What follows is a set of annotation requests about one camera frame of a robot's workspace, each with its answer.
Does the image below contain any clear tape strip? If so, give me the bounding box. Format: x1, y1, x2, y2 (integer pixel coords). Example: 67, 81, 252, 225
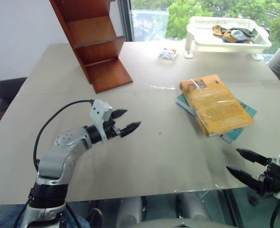
149, 85, 177, 91

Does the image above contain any grey rounded robot leg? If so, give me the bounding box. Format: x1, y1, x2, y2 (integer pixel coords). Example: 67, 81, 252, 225
177, 192, 211, 222
115, 196, 143, 228

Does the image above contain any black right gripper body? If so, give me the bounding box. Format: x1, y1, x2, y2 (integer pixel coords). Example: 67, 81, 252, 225
258, 158, 280, 195

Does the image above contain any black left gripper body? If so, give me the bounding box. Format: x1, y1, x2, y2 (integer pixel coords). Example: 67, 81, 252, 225
103, 120, 122, 140

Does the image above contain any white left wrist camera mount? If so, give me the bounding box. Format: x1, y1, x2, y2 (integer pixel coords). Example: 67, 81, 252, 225
89, 99, 113, 141

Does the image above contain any small clear plastic packet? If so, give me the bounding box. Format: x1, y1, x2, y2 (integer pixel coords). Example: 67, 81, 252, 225
157, 47, 179, 61

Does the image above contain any orange paperback book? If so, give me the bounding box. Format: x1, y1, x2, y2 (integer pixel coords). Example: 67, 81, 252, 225
179, 74, 255, 138

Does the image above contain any brown cloth piece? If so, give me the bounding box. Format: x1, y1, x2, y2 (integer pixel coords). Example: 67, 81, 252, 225
212, 24, 224, 38

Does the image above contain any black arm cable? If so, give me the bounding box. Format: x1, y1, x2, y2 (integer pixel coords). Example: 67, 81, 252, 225
270, 180, 280, 228
33, 99, 94, 172

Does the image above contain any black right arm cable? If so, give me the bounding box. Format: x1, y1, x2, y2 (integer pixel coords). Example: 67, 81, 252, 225
270, 180, 280, 228

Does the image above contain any white plastic basket rack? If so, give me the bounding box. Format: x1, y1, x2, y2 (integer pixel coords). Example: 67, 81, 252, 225
183, 16, 273, 60

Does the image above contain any dark shoe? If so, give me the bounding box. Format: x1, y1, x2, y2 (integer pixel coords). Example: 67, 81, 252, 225
86, 208, 103, 228

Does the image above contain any brown wooden bookshelf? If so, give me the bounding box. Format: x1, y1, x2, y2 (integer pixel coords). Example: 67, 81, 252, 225
49, 0, 134, 94

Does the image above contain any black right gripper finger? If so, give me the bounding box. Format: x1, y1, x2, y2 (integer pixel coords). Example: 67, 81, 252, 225
235, 148, 271, 167
225, 166, 267, 197

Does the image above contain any teal book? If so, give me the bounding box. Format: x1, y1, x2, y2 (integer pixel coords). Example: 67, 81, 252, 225
175, 93, 258, 145

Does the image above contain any dark window frame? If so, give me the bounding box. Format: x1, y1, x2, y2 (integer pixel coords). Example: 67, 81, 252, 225
118, 0, 134, 43

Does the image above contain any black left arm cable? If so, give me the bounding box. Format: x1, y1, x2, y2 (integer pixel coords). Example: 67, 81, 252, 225
33, 99, 94, 172

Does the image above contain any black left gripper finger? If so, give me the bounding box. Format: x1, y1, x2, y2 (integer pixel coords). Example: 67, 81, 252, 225
120, 121, 142, 138
111, 109, 128, 120

